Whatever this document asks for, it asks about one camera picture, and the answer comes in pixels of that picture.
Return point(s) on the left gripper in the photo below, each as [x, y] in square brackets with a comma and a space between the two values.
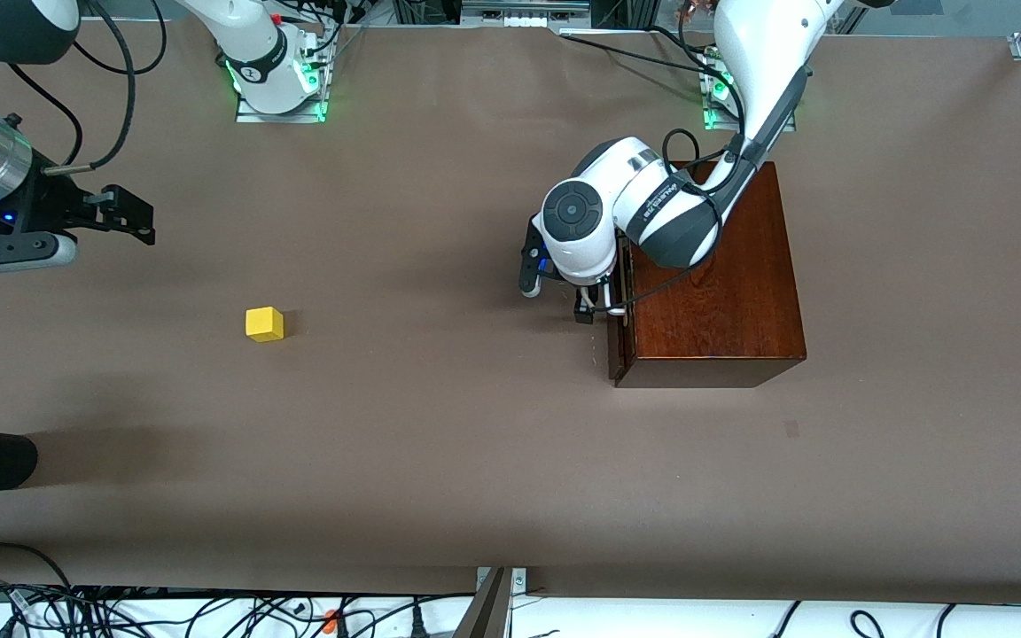
[588, 306]

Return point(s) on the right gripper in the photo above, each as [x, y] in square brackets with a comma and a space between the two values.
[42, 211]

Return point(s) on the yellow cube block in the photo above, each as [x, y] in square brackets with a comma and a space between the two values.
[264, 324]

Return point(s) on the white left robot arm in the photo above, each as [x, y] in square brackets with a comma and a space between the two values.
[767, 53]

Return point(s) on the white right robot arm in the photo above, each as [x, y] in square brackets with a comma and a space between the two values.
[258, 53]

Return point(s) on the dark brown wooden cabinet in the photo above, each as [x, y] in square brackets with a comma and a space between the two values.
[723, 310]

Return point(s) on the white power strip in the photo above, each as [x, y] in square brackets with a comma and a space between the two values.
[519, 19]

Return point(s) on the slanted grey pole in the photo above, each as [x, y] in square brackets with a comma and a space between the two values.
[486, 616]

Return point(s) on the orange connector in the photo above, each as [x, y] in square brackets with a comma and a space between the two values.
[331, 620]

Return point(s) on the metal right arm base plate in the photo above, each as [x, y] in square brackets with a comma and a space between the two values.
[280, 117]

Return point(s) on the metal table edge bracket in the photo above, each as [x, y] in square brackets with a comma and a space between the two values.
[519, 578]

